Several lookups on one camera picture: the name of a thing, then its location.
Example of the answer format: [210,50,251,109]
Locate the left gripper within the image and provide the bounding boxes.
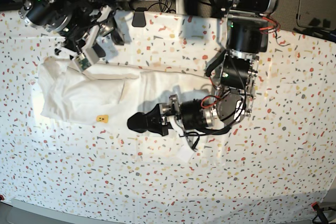
[127,94,184,136]

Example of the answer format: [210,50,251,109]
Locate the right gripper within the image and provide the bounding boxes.
[54,5,125,60]

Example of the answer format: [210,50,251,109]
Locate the white printed T-shirt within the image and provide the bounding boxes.
[38,59,212,135]

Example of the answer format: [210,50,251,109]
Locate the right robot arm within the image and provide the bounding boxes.
[19,0,125,64]

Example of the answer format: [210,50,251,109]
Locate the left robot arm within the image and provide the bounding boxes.
[127,0,278,137]

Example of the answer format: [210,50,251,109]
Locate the black table clamp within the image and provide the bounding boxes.
[132,7,147,28]

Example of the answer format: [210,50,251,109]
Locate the terrazzo patterned tablecloth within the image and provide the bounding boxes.
[1,11,335,223]

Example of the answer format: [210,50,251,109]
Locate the red clamp at corner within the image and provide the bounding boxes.
[311,202,319,211]

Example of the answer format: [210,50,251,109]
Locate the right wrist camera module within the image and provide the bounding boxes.
[72,48,99,72]

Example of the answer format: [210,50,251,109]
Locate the black floor cables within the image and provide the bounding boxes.
[128,0,184,15]

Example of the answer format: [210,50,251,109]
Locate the white metal stand post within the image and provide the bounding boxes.
[175,0,186,15]

